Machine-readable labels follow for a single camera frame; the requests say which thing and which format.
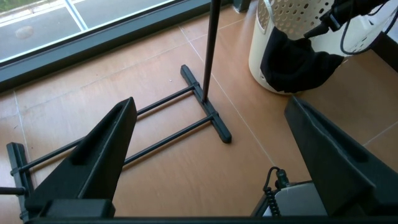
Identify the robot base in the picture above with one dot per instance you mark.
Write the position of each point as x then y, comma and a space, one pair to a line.
298, 202

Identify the window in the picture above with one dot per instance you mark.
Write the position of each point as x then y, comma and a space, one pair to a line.
62, 59

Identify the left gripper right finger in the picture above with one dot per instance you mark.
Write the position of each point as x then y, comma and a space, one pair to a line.
335, 174

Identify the black clothes rack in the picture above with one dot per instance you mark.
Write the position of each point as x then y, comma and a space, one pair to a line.
211, 46

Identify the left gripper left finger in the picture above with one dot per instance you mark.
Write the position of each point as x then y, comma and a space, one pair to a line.
102, 168

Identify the white laundry basket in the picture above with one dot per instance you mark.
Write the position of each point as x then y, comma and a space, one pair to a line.
257, 62

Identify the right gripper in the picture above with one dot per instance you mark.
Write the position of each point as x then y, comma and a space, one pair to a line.
348, 11

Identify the black garment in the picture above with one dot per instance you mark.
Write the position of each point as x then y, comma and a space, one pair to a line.
292, 68

